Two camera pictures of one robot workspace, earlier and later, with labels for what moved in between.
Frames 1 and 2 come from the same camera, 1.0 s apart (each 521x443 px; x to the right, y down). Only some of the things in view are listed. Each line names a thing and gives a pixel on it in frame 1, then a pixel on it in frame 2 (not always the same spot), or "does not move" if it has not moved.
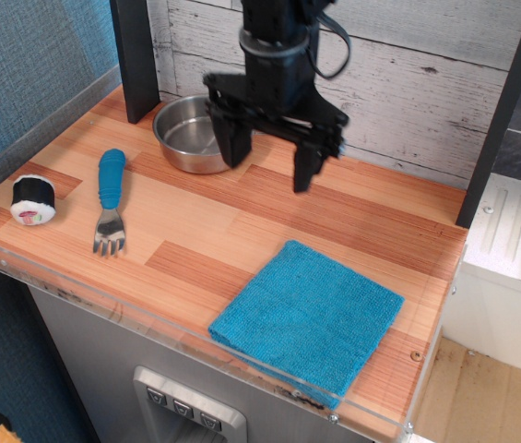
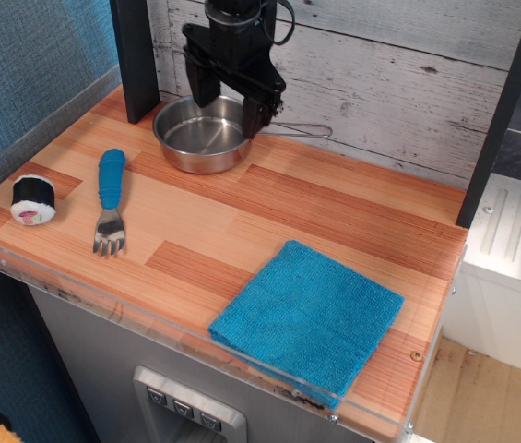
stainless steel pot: (186, 136) does not move
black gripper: (280, 94) -> (241, 53)
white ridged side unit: (503, 302) does not move
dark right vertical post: (506, 111) does not move
